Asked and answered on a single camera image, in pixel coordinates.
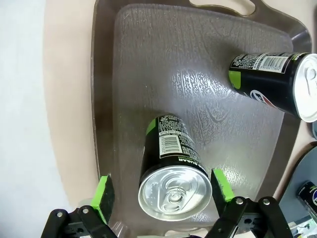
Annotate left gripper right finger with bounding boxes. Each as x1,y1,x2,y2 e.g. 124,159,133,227
205,168,289,238

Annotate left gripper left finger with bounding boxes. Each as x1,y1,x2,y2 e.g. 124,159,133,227
41,174,115,238

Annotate black Pepsi can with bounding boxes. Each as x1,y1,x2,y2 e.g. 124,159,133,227
138,114,213,222
227,52,317,123
297,180,317,212

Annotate black plastic tray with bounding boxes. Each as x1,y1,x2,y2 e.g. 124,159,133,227
277,145,317,225

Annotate brown tray with handles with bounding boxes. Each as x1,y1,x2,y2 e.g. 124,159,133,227
90,0,313,238

